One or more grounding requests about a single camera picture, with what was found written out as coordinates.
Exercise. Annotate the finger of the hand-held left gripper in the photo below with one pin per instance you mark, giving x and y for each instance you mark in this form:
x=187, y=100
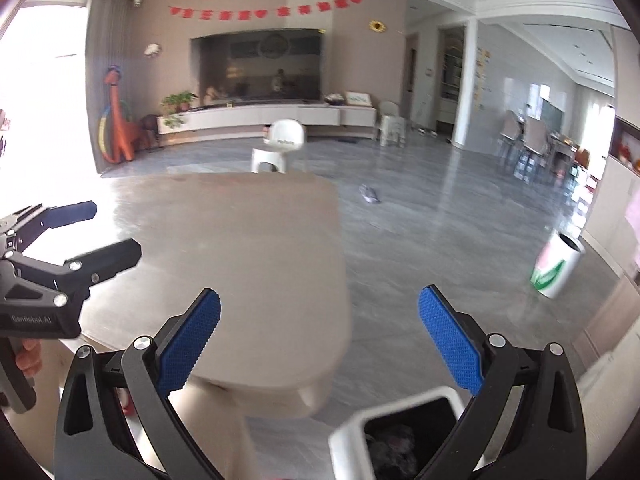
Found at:
x=115, y=255
x=75, y=211

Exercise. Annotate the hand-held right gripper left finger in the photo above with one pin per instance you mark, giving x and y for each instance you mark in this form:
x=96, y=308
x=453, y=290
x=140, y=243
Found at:
x=190, y=340

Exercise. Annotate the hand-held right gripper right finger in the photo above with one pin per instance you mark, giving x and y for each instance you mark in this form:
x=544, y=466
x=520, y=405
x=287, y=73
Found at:
x=450, y=340

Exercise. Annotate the white square trash bin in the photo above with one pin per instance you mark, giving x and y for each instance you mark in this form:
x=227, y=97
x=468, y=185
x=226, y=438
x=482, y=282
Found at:
x=350, y=440

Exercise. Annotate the white floral trash bin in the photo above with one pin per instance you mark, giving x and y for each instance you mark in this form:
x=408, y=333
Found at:
x=557, y=270

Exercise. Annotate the person's left hand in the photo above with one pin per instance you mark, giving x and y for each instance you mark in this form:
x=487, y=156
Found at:
x=27, y=360

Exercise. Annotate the beige coffee table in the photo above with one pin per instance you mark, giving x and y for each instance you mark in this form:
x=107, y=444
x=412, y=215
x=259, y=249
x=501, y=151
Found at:
x=225, y=260

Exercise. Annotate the orange giraffe toy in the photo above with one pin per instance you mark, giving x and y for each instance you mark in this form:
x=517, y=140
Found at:
x=120, y=125

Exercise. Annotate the potted green plant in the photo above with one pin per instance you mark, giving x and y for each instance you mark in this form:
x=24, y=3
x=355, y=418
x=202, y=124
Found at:
x=177, y=105

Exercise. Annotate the white sofa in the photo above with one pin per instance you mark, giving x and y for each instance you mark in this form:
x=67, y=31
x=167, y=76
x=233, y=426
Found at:
x=597, y=375

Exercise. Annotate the grey cloth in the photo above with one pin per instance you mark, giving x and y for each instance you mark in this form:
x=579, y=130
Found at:
x=370, y=194

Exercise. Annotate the white plastic chair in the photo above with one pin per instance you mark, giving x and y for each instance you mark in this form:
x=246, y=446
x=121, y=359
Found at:
x=282, y=140

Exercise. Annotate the grey dining chair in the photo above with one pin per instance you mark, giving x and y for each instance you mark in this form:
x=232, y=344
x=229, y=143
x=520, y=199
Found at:
x=511, y=132
x=535, y=142

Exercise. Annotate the white television cabinet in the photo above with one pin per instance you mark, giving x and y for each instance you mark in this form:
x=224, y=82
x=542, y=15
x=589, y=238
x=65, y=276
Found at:
x=280, y=116

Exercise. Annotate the dining table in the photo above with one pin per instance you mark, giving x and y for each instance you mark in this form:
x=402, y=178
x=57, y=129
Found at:
x=562, y=147

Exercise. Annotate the stack of white stools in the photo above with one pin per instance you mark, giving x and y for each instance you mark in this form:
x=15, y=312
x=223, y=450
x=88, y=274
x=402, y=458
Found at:
x=392, y=122

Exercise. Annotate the white box with print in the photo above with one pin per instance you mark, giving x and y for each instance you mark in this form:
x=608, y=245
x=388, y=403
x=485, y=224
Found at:
x=358, y=99

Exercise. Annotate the white sheep wall decoration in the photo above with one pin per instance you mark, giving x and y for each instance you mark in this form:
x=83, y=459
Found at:
x=152, y=50

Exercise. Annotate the white wall cabinet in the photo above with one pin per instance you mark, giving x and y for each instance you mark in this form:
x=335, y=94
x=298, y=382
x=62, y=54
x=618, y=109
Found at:
x=617, y=200

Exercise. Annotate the large wall television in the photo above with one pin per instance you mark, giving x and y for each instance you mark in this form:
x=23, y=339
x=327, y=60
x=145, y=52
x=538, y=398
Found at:
x=255, y=65

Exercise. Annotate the sunflower wall decoration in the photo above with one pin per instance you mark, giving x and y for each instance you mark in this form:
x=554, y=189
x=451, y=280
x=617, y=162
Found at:
x=378, y=26

